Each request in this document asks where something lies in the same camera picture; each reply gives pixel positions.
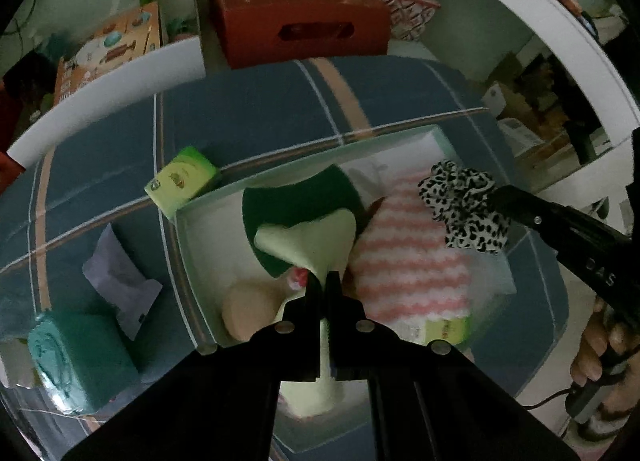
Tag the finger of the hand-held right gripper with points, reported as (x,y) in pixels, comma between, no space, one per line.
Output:
(530,216)

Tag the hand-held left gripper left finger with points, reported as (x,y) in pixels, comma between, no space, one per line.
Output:
(310,341)

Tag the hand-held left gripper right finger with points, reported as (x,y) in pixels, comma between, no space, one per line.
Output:
(345,346)

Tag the leopard print scrunchie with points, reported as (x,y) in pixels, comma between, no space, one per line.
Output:
(465,206)

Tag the beige powder puff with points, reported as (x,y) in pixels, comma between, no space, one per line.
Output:
(250,313)

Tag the pink white zigzag cloth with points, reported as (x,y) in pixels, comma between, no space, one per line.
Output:
(410,271)

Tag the light green cloth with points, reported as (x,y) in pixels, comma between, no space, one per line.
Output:
(310,238)

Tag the large green tissue pack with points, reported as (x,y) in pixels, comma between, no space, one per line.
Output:
(447,331)

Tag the green yellow sponge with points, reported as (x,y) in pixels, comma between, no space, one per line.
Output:
(295,196)

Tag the person's right forearm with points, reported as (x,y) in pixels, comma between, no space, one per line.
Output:
(605,428)

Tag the person's right hand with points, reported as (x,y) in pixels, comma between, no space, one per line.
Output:
(590,346)

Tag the cardboard boxes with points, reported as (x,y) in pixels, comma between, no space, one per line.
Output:
(515,116)

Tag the white shelf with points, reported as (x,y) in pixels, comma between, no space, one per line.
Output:
(550,16)

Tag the small green tissue pack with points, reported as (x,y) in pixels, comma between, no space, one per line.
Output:
(182,181)

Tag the teal plastic toy box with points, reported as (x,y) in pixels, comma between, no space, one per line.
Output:
(80,363)

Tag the red patterned gift bag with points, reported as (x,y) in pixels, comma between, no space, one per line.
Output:
(410,6)

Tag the red cardboard box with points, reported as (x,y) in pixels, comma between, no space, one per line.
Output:
(300,16)

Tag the white chair back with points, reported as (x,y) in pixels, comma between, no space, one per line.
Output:
(100,101)

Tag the colourful toy package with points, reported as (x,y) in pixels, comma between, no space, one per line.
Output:
(110,48)

